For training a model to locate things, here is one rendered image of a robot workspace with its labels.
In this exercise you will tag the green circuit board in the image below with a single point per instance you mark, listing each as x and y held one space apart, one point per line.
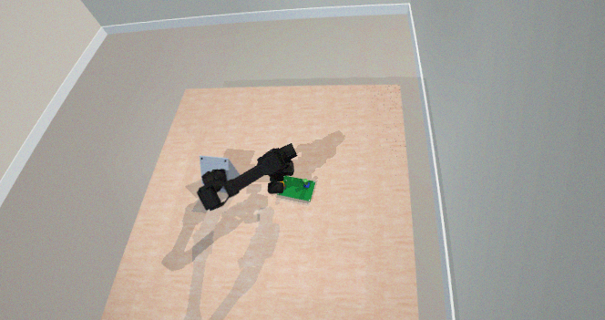
296 188

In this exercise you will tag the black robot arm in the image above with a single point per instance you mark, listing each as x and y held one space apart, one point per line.
273 161

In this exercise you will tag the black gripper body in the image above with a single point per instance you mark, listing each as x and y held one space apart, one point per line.
274 186

